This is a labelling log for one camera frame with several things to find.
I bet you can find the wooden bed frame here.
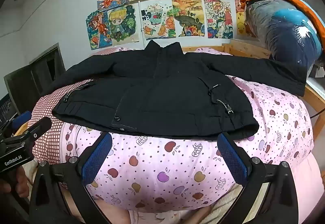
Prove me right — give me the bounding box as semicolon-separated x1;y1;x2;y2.
15;43;325;136

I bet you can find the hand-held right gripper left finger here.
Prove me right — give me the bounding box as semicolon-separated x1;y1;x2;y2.
29;132;113;224

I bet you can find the red checked bed sheet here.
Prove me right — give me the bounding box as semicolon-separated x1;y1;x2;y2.
27;48;120;167

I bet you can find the black cable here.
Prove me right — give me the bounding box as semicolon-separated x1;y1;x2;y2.
308;108;325;120

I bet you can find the person's cream fleece clothing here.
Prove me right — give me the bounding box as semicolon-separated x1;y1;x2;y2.
213;183;245;217

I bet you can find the person's left hand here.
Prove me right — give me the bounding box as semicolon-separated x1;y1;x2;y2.
0;168;29;198

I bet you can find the pink apple-print quilt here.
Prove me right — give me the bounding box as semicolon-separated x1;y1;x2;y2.
61;46;321;224

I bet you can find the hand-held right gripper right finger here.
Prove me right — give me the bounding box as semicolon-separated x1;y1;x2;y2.
218;132;299;224

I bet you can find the dark wall cabinet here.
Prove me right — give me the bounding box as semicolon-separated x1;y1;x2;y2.
3;43;67;116

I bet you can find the bagged bedding bundle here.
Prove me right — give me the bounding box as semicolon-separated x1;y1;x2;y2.
240;0;325;50

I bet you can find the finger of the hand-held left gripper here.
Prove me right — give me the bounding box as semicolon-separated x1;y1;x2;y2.
26;116;53;139
11;111;33;129

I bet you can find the bagged blue bedding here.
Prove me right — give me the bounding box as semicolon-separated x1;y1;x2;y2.
245;0;323;80

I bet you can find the black padded jacket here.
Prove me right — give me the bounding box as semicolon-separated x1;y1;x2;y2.
43;41;308;141

